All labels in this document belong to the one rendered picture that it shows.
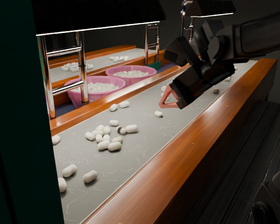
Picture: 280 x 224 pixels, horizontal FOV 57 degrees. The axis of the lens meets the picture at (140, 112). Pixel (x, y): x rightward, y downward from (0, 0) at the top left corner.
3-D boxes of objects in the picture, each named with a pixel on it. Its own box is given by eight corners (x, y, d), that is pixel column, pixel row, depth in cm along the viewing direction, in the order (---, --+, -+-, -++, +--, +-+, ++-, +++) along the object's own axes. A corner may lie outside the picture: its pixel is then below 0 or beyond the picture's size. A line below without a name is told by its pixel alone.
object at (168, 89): (148, 97, 65) (174, 78, 59) (161, 90, 71) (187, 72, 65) (162, 120, 65) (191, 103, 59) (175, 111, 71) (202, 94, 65)
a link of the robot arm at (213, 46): (182, 42, 61) (202, -1, 51) (215, 40, 63) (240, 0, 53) (197, 83, 56) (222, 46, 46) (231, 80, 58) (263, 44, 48)
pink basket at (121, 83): (131, 96, 128) (131, 77, 124) (116, 117, 103) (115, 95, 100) (81, 92, 132) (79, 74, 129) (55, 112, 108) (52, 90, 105)
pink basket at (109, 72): (164, 86, 143) (165, 69, 140) (138, 99, 123) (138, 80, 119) (125, 78, 157) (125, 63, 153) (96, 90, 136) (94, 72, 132)
